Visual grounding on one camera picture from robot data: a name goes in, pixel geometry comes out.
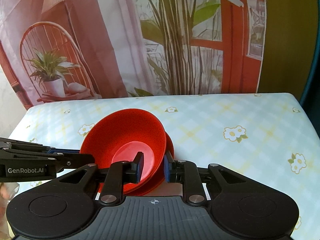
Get printed room backdrop cloth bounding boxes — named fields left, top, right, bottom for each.
left=1, top=0, right=266, bottom=108

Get red bowl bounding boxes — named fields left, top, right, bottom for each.
left=80, top=108, right=169, bottom=196
left=134, top=130, right=175, bottom=197

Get teal curtain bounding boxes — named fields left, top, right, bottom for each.
left=298, top=0, right=320, bottom=131

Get person's left hand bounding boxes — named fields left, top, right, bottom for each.
left=1, top=183, right=20, bottom=239

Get floral checked tablecloth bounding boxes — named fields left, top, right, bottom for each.
left=10, top=93, right=319, bottom=239

